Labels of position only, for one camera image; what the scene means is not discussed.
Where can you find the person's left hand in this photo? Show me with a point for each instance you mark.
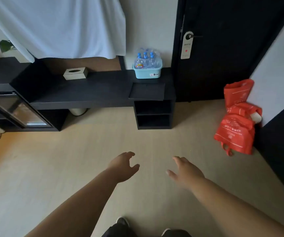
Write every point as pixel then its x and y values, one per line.
pixel 122 167

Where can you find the person's right hand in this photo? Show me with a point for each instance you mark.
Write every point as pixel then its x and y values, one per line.
pixel 187 173

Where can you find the black tray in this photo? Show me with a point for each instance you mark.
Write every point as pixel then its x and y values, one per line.
pixel 146 91

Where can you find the light blue plastic basket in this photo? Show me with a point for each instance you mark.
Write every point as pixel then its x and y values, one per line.
pixel 144 74

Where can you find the person's right forearm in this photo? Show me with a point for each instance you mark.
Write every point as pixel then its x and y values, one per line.
pixel 235 212

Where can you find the person's left forearm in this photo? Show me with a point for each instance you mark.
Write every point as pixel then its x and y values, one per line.
pixel 77 207

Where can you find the person's black left shoe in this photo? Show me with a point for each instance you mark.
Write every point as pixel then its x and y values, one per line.
pixel 122 221

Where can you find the person's black shoe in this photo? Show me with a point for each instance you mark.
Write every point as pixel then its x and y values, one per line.
pixel 165 231
pixel 122 221

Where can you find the person's black right shoe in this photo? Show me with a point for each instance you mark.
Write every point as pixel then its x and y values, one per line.
pixel 165 231

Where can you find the person's black clothing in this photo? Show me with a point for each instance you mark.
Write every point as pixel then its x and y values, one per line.
pixel 119 232

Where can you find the red plastic bag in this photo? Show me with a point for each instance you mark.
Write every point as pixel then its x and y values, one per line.
pixel 235 135
pixel 238 93

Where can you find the white waste bin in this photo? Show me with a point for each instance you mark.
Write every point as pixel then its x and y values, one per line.
pixel 78 111

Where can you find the black table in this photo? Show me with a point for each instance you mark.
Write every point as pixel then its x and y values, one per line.
pixel 95 88

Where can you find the white paper roll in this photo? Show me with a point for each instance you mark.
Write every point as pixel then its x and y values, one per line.
pixel 256 117

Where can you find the black cabinet panel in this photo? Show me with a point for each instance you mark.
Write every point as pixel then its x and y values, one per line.
pixel 280 150

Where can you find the empty beige tissue box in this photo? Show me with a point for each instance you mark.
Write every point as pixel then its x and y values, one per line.
pixel 75 73

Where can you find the black glass door minifridge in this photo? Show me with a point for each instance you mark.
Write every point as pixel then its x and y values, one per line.
pixel 21 111

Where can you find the white door hanger sign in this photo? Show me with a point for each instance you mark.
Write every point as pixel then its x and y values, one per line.
pixel 186 50

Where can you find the black door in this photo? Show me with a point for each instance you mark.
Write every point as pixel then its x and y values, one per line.
pixel 230 46

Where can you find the metal door lock plate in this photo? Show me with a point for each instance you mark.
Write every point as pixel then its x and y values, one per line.
pixel 182 24

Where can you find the white hanging cloth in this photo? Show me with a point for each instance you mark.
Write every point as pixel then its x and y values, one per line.
pixel 58 24

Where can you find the green plant in glass vase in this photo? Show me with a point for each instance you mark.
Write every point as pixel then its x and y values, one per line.
pixel 5 45

